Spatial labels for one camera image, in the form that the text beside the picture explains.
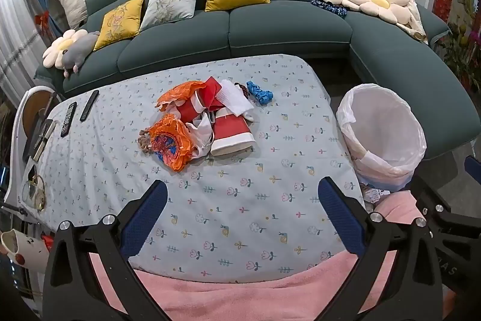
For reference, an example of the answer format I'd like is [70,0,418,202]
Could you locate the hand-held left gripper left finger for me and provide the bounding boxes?
[42,180,177,321]

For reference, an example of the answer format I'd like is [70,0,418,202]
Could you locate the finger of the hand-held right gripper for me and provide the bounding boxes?
[411,176,481,231]
[464,155,481,179]

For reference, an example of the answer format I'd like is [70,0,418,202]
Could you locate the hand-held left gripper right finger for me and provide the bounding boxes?
[312,176,446,321]

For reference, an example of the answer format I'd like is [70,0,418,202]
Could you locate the brown scrunchie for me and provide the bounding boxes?
[137,129,155,155]

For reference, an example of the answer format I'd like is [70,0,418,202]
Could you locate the orange printed plastic wrapper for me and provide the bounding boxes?
[148,117,195,172]

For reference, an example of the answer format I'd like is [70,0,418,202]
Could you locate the trash bin with white bag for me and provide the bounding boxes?
[336,83,428,191]

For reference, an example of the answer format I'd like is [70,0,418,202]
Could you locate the white plastic bag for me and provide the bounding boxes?
[187,113,216,158]

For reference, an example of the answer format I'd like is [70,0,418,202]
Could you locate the small red paper cup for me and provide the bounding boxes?
[176,95,212,126]

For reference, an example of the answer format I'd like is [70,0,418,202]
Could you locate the large red paper cup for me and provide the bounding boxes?
[210,106,257,157]

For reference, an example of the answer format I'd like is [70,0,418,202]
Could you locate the plain orange plastic bag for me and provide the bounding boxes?
[156,80,204,113]

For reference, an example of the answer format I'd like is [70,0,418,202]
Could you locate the red paper piece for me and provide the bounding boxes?
[202,76,227,108]

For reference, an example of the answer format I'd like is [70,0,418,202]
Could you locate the white tissue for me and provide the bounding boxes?
[219,79,257,119]

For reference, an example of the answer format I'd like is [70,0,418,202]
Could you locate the printed paper packet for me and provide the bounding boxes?
[360,183,384,212]

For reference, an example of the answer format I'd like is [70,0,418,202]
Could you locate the floral tablecloth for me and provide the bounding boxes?
[23,54,367,285]

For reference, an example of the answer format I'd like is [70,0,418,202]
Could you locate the potted plant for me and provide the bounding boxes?
[445,0,481,90]

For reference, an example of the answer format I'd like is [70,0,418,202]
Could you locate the eyeglasses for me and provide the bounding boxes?
[22,174,48,212]

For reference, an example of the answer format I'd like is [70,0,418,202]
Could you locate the pink fleece blanket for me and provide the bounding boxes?
[86,189,449,321]

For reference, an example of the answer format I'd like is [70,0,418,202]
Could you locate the black remote control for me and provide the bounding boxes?
[60,102,78,138]
[80,90,100,122]

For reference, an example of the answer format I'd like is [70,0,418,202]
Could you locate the white mug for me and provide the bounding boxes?
[0,228,50,273]

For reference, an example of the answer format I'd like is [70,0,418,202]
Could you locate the dark tablet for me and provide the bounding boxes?
[23,119,58,162]

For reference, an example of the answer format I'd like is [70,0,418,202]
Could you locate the cream blanket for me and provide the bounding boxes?
[391,0,430,44]

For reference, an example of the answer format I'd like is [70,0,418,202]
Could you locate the white side table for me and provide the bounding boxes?
[4,85,63,201]

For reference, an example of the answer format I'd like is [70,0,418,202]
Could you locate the grey plush toy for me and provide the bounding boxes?
[60,31,101,78]

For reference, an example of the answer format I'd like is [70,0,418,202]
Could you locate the green sofa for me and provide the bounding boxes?
[34,0,471,161]

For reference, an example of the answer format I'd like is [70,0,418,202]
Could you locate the small yellow cushion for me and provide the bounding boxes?
[92,0,146,51]

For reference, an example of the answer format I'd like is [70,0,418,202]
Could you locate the dark blue knitted cloth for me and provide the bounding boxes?
[310,0,348,18]

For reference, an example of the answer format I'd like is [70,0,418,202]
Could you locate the light grey embroidered cushion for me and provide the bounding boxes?
[138,0,204,32]

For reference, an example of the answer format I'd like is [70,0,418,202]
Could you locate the red curtain bow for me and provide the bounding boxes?
[35,10,52,36]

